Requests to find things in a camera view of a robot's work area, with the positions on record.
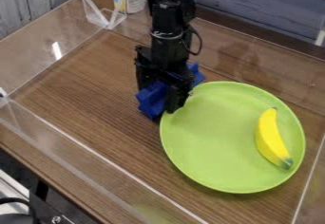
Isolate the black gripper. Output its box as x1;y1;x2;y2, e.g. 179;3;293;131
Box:
135;31;194;114

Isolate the blue plastic block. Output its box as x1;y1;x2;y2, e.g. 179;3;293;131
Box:
136;63;204;120

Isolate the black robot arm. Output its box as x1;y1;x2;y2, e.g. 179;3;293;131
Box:
136;0;199;113

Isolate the green round plate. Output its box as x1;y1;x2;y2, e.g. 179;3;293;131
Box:
160;82;306;194

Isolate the yellow toy banana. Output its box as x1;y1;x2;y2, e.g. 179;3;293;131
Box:
255;107;293;170

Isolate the clear acrylic enclosure wall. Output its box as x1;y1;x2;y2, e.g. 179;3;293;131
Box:
0;0;311;224

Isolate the black cable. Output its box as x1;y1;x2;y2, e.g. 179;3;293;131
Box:
0;196;45;224

